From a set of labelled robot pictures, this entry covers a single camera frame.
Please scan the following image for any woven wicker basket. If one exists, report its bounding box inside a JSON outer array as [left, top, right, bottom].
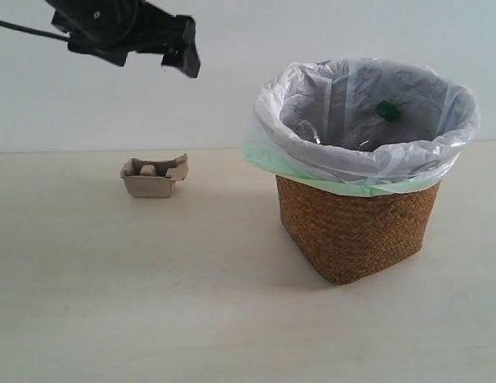
[[276, 176, 439, 285]]

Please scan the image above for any clear bottle green label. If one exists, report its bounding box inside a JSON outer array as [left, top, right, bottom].
[[292, 101, 401, 152]]

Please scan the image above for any black cable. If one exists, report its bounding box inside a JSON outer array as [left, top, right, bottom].
[[0, 16, 71, 41]]

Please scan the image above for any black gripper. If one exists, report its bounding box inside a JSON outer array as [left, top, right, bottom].
[[48, 0, 200, 78]]

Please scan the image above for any grey cardboard egg carton piece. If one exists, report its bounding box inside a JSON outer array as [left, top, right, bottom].
[[120, 153, 188, 199]]

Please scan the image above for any translucent green-white bin liner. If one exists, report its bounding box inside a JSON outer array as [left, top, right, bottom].
[[241, 58, 481, 197]]

